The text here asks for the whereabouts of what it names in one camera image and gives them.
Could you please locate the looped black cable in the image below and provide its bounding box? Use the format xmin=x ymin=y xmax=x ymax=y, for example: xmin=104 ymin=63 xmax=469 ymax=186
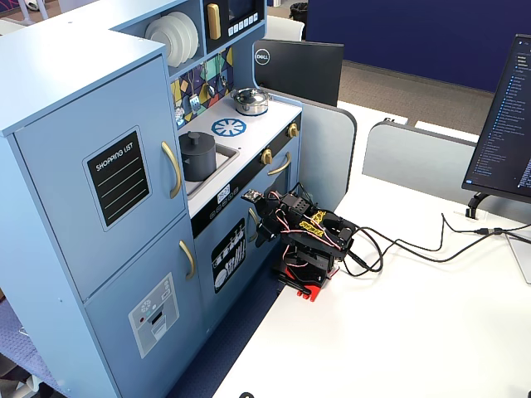
xmin=343 ymin=226 xmax=416 ymax=278

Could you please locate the red robot base clamp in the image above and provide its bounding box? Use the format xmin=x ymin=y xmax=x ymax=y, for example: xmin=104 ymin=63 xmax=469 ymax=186
xmin=271 ymin=265 xmax=341 ymax=302

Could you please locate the gold oven door handle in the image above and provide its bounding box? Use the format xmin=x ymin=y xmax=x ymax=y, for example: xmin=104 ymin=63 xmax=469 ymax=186
xmin=267 ymin=152 xmax=292 ymax=177

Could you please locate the long black cable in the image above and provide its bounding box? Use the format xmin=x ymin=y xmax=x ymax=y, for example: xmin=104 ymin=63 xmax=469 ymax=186
xmin=346 ymin=213 xmax=531 ymax=264

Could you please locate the gray desk divider panel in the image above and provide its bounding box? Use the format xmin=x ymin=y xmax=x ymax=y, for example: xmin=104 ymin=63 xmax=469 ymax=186
xmin=298 ymin=99 xmax=358 ymax=208
xmin=362 ymin=119 xmax=478 ymax=204

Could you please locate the blue toy kitchen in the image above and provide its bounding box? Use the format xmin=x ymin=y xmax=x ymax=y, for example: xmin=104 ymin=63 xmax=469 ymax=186
xmin=0 ymin=0 xmax=306 ymax=398

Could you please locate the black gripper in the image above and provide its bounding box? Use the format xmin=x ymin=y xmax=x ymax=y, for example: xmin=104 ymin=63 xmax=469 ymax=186
xmin=251 ymin=191 xmax=294 ymax=249

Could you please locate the dark blue partition panel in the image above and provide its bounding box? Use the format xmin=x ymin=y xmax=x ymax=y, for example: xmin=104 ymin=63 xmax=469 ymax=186
xmin=305 ymin=0 xmax=531 ymax=93

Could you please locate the dark gray pot lid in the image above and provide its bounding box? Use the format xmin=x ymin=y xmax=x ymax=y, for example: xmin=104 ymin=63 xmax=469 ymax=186
xmin=178 ymin=130 xmax=217 ymax=153

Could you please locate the gold microwave handle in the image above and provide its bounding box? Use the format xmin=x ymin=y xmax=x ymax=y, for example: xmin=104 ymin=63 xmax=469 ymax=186
xmin=206 ymin=2 xmax=222 ymax=41

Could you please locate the silver laptop stand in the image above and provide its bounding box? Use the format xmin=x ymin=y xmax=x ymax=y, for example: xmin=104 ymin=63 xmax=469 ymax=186
xmin=505 ymin=231 xmax=531 ymax=285

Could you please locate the gold fridge door handle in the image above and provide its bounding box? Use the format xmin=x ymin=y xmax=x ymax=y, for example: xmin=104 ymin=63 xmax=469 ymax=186
xmin=160 ymin=140 xmax=183 ymax=199

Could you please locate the gold freezer door handle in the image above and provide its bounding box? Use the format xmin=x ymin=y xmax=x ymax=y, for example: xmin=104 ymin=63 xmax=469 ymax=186
xmin=178 ymin=240 xmax=196 ymax=280

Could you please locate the black Dell monitor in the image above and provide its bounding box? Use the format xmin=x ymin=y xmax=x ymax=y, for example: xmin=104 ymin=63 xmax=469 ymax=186
xmin=252 ymin=39 xmax=345 ymax=108

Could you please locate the shiny steel pot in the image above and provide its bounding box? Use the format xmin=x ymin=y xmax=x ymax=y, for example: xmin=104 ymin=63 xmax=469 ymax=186
xmin=231 ymin=93 xmax=270 ymax=116

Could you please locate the black dishwasher rack sticker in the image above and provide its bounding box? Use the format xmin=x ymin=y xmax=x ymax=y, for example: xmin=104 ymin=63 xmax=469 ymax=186
xmin=210 ymin=218 xmax=246 ymax=294

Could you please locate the white toy plate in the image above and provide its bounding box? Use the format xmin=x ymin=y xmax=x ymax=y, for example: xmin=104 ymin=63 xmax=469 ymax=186
xmin=144 ymin=18 xmax=183 ymax=68
xmin=168 ymin=11 xmax=200 ymax=59
xmin=159 ymin=14 xmax=194 ymax=63

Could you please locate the gold dishwasher door handle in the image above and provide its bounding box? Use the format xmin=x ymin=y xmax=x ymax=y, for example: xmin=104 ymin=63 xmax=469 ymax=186
xmin=247 ymin=206 xmax=261 ymax=243

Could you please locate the monitor showing code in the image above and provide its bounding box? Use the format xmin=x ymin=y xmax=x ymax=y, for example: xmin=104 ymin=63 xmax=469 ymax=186
xmin=461 ymin=33 xmax=531 ymax=204

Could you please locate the gray toy pot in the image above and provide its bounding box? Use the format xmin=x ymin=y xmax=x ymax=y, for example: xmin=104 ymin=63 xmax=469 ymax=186
xmin=179 ymin=143 xmax=217 ymax=182

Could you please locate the black shopping list sticker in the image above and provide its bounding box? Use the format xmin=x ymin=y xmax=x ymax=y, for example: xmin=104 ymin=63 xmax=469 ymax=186
xmin=81 ymin=126 xmax=153 ymax=232

